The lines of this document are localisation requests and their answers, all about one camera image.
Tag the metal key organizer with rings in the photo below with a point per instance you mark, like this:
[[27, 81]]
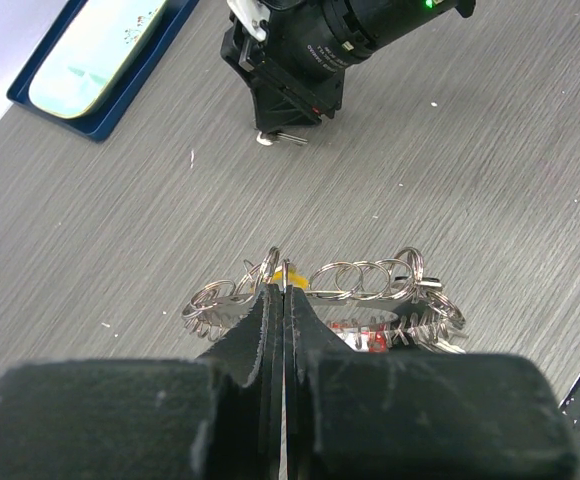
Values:
[[379, 305]]

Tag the dark blue tray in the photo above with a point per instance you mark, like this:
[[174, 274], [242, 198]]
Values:
[[98, 125]]

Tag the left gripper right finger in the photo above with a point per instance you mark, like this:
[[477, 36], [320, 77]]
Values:
[[413, 414]]

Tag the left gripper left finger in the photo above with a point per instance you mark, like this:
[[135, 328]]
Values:
[[214, 417]]

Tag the light green rectangular plate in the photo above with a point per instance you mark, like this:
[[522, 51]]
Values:
[[92, 54]]

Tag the silver key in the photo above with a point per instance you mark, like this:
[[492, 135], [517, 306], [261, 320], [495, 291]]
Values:
[[269, 139]]

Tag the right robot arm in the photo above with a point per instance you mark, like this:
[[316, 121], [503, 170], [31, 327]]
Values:
[[293, 55]]

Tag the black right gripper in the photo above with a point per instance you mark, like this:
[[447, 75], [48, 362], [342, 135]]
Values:
[[282, 97]]

